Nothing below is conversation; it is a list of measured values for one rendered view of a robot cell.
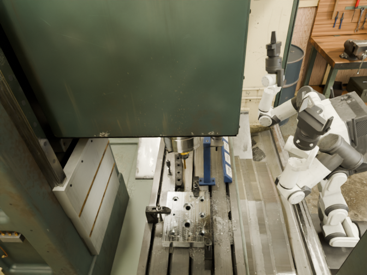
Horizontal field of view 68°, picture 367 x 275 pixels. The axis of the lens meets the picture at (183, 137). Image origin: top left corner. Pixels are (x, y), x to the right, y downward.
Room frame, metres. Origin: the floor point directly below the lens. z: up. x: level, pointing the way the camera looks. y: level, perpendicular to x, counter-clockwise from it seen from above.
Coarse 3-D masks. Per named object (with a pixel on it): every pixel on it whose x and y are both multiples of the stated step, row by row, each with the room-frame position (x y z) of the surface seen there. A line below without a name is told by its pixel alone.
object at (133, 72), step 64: (0, 0) 0.76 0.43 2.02; (64, 0) 0.74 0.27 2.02; (128, 0) 0.73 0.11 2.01; (192, 0) 0.71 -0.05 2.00; (64, 64) 0.75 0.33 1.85; (128, 64) 0.73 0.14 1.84; (192, 64) 0.71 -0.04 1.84; (64, 128) 0.76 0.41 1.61; (128, 128) 0.74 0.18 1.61; (192, 128) 0.71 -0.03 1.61
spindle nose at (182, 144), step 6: (168, 138) 0.78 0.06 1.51; (174, 138) 0.77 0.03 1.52; (180, 138) 0.76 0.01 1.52; (186, 138) 0.76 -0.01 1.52; (192, 138) 0.77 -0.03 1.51; (198, 138) 0.79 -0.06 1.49; (168, 144) 0.79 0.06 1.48; (174, 144) 0.77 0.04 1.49; (180, 144) 0.76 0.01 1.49; (186, 144) 0.76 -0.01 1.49; (192, 144) 0.77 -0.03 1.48; (198, 144) 0.79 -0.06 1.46; (174, 150) 0.77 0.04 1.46; (180, 150) 0.77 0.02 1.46; (186, 150) 0.77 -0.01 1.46; (192, 150) 0.77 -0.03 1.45
